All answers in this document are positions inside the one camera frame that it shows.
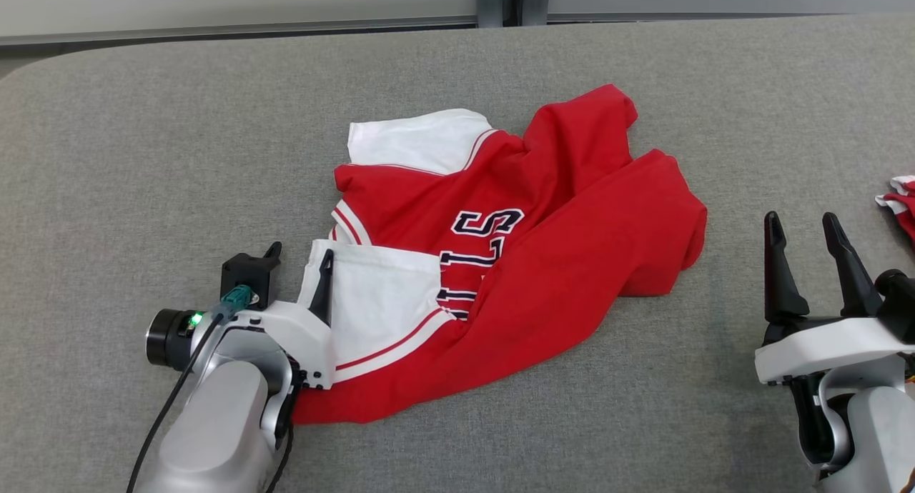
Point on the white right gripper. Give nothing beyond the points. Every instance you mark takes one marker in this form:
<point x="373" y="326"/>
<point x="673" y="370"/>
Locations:
<point x="822" y="346"/>

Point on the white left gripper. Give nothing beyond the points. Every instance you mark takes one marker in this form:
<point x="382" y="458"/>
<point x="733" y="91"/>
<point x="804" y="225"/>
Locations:
<point x="300" y="329"/>

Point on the red and white garment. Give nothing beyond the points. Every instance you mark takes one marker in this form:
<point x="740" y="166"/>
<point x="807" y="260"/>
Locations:
<point x="902" y="207"/>

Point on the red and white jersey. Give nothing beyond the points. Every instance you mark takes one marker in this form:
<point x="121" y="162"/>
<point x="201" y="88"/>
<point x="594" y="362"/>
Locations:
<point x="572" y="264"/>

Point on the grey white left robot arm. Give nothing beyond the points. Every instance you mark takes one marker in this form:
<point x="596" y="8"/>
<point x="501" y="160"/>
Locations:
<point x="214" y="429"/>

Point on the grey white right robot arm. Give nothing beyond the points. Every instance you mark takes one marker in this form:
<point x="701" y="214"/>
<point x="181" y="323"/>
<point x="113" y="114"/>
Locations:
<point x="872" y="436"/>

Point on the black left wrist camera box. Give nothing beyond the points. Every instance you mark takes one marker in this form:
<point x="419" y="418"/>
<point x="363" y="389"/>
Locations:
<point x="243" y="271"/>

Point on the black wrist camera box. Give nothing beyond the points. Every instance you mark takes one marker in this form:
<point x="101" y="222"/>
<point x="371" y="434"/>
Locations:
<point x="243" y="271"/>
<point x="897" y="300"/>

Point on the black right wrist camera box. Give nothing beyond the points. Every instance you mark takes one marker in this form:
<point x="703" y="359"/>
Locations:
<point x="897" y="300"/>

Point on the grey partition base rail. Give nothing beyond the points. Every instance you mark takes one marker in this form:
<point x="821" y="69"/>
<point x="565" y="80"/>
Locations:
<point x="214" y="31"/>
<point x="715" y="16"/>

